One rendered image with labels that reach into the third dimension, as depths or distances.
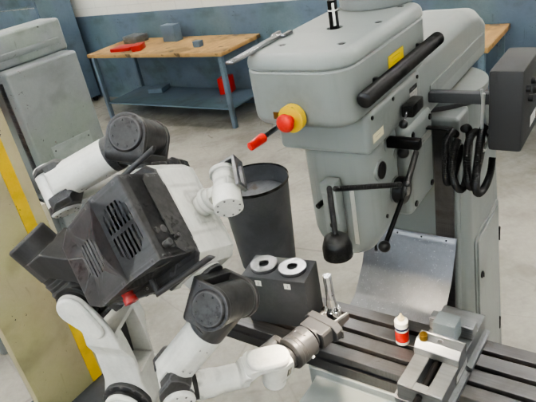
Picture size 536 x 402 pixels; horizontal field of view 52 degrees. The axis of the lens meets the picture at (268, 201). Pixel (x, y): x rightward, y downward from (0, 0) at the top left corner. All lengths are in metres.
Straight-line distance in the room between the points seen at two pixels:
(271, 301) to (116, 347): 0.54
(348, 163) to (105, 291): 0.63
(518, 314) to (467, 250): 1.42
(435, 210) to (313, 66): 0.89
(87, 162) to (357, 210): 0.66
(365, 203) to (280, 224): 2.21
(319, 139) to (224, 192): 0.27
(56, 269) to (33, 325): 1.56
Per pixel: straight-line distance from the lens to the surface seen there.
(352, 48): 1.15
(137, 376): 1.62
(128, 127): 1.28
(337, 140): 1.28
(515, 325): 3.28
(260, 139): 1.25
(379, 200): 1.41
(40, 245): 1.47
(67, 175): 1.40
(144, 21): 7.88
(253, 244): 3.61
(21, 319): 2.94
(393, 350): 1.74
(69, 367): 3.22
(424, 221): 1.92
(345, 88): 1.14
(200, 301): 1.19
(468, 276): 2.02
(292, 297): 1.77
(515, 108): 1.48
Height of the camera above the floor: 2.16
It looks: 28 degrees down
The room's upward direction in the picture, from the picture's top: 11 degrees counter-clockwise
